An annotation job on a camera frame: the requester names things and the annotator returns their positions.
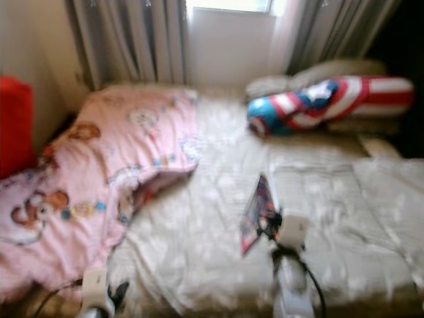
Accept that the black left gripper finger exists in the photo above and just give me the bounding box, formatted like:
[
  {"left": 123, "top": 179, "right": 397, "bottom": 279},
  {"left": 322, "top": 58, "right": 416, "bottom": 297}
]
[{"left": 110, "top": 281, "right": 131, "bottom": 309}]

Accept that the grey leaf-print bed sheet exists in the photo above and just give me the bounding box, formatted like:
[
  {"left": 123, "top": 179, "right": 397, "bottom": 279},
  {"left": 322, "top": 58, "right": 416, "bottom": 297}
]
[{"left": 106, "top": 85, "right": 424, "bottom": 318}]

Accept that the pink cartoon print blanket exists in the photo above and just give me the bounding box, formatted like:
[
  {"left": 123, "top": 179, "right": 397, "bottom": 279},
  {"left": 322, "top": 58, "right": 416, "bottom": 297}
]
[{"left": 0, "top": 85, "right": 199, "bottom": 304}]

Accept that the small cream pillow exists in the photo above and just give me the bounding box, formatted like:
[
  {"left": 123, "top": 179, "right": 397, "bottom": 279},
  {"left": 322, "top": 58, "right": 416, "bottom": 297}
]
[{"left": 358, "top": 134, "right": 405, "bottom": 160}]

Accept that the stars and stripes bolster pillow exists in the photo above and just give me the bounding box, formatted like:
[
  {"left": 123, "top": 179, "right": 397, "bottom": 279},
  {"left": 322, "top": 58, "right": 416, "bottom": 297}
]
[{"left": 246, "top": 75, "right": 415, "bottom": 138}]

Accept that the flat taupe patterned pillow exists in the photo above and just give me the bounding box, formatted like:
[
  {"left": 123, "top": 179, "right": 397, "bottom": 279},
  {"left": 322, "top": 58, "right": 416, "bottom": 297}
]
[{"left": 325, "top": 116, "right": 413, "bottom": 136}]

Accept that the large taupe pillow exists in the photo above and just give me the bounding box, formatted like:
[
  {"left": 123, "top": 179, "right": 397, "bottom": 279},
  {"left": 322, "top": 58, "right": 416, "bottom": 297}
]
[{"left": 244, "top": 58, "right": 389, "bottom": 100}]

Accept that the red folded cushion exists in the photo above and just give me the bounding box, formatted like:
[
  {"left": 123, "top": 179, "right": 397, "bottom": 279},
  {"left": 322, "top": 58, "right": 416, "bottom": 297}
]
[{"left": 0, "top": 76, "right": 38, "bottom": 181}]

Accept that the grey curtain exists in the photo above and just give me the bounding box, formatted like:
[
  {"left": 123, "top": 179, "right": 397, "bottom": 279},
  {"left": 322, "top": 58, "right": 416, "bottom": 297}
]
[
  {"left": 284, "top": 0, "right": 405, "bottom": 75},
  {"left": 65, "top": 0, "right": 189, "bottom": 92}
]

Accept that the bright window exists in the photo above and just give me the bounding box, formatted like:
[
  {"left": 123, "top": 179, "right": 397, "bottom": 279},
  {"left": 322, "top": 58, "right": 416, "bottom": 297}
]
[{"left": 185, "top": 0, "right": 278, "bottom": 15}]

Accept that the dark grey upholstered headboard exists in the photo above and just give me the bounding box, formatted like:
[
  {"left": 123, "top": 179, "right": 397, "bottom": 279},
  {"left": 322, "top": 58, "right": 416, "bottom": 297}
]
[{"left": 368, "top": 0, "right": 424, "bottom": 160}]

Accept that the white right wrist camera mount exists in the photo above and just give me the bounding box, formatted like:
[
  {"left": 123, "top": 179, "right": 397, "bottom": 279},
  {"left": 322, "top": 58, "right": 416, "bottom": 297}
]
[{"left": 277, "top": 215, "right": 309, "bottom": 250}]

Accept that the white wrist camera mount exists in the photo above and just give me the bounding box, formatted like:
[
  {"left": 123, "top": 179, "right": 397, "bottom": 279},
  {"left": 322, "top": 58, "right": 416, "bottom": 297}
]
[
  {"left": 277, "top": 215, "right": 309, "bottom": 250},
  {"left": 80, "top": 268, "right": 111, "bottom": 311}
]

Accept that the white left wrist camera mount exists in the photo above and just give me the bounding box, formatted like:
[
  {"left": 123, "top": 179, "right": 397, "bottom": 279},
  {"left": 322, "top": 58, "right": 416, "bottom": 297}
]
[{"left": 80, "top": 268, "right": 111, "bottom": 311}]

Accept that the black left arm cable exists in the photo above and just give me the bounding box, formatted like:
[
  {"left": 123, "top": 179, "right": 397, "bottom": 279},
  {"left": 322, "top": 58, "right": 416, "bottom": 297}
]
[{"left": 33, "top": 282, "right": 83, "bottom": 318}]

